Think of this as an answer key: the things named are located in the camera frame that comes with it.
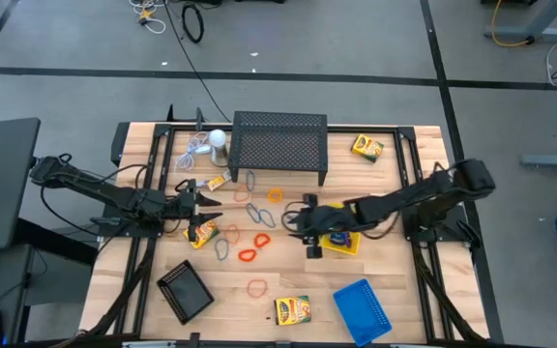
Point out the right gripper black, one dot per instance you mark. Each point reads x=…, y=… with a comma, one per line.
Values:
x=329, y=220

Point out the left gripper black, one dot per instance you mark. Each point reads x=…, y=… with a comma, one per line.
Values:
x=182, y=207

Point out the small yellow crayon pack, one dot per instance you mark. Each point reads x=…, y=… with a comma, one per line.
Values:
x=219, y=182

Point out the orange rubber band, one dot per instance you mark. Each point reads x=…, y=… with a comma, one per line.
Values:
x=248, y=288
x=235, y=195
x=226, y=234

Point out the yellow plastic slotted basket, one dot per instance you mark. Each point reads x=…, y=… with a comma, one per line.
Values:
x=353, y=249

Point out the yellow crayon box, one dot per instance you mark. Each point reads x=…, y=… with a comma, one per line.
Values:
x=367, y=147
x=206, y=234
x=292, y=310

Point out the black mesh tray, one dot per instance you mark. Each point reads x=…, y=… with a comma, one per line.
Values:
x=184, y=292

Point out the blue plastic tray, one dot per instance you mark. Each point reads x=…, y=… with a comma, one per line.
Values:
x=360, y=311

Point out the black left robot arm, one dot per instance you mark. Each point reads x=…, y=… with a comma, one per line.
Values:
x=114, y=194

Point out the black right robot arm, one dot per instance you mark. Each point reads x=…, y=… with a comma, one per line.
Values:
x=404, y=198

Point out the black mesh desk riser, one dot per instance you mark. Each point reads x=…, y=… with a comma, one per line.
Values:
x=278, y=140

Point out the black desk foot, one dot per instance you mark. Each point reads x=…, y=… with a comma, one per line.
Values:
x=56, y=241

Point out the grey desk foot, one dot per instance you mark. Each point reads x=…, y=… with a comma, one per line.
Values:
x=549, y=160

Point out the wooden bulb base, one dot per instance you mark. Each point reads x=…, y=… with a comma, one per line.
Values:
x=219, y=157

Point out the white light bulb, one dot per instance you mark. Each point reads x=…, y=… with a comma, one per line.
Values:
x=217, y=137

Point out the black metal table frame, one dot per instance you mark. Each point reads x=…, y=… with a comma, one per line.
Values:
x=385, y=129

